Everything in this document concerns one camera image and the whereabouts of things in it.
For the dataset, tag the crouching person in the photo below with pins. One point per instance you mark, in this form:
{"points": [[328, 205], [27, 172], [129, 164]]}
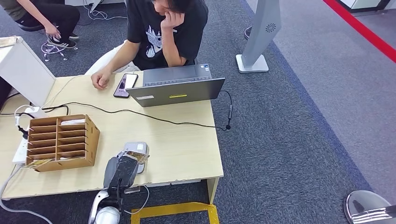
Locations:
{"points": [[57, 15]]}

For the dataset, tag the robot left hand grey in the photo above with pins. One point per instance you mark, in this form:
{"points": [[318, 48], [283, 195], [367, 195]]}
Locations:
{"points": [[110, 173]]}

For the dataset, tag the dark shoe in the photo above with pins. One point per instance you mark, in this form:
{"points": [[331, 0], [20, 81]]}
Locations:
{"points": [[247, 33]]}

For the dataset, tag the printed key card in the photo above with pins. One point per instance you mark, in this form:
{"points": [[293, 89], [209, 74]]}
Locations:
{"points": [[38, 163]]}

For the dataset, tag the black smartphone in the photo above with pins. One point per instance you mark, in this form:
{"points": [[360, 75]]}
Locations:
{"points": [[123, 88]]}

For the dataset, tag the white furniture edge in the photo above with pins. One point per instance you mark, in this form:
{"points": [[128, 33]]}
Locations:
{"points": [[77, 2]]}

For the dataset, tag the white monitor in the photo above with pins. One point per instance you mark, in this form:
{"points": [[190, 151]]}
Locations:
{"points": [[24, 71]]}

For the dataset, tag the clear plastic bracket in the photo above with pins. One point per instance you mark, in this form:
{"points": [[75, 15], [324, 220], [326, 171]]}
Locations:
{"points": [[134, 190]]}

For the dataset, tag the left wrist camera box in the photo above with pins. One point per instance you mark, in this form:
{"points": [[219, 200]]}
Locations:
{"points": [[127, 170]]}

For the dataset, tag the seated person's right hand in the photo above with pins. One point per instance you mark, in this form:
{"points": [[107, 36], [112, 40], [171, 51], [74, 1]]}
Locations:
{"points": [[101, 80]]}

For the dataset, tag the chrome stool base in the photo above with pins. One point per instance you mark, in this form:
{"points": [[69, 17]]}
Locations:
{"points": [[50, 50]]}

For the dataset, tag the crouching person's hand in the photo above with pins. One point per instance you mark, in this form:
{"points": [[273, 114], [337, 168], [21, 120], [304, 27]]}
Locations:
{"points": [[52, 31]]}

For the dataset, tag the seated person's left forearm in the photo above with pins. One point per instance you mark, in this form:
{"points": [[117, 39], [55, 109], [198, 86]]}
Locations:
{"points": [[171, 49]]}

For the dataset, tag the robot right arm silver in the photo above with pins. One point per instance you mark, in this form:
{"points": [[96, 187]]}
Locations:
{"points": [[365, 201]]}

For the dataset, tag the seated person's left hand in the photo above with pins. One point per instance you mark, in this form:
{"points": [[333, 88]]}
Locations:
{"points": [[172, 20]]}

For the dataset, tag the seated person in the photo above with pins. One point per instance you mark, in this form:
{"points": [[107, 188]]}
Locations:
{"points": [[188, 37]]}

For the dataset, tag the desk side panel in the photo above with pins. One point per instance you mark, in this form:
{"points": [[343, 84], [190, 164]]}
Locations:
{"points": [[212, 190]]}

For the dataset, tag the white key card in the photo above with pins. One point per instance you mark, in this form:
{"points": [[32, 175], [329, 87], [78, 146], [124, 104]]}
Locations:
{"points": [[73, 122]]}

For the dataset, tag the seated person's right forearm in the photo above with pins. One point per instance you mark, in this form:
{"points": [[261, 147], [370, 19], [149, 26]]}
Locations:
{"points": [[119, 60]]}

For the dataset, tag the printed ID card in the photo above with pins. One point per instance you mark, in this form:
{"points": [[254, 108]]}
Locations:
{"points": [[140, 157]]}

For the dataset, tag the beige flat piece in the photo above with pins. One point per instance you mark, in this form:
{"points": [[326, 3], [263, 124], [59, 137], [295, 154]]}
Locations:
{"points": [[7, 41]]}

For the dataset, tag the grey kiosk stand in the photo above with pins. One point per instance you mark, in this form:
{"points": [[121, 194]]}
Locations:
{"points": [[259, 37]]}

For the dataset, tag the crouching person's forearm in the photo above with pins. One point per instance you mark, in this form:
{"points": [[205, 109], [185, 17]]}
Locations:
{"points": [[35, 14]]}

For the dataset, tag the yellow floor tape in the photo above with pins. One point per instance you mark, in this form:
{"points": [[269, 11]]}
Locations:
{"points": [[173, 209]]}

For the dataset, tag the white cabinet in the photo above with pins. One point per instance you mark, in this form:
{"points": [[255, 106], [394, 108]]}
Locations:
{"points": [[365, 3]]}

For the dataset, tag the grey card reader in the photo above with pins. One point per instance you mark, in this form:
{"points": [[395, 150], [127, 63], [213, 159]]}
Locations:
{"points": [[136, 146]]}

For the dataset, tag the wooden card rack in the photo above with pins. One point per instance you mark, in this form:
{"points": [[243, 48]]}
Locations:
{"points": [[92, 142]]}

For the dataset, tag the white power strip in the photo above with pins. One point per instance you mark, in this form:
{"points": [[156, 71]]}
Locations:
{"points": [[20, 153]]}

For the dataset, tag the grey laptop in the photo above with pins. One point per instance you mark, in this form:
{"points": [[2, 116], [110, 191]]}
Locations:
{"points": [[176, 92]]}

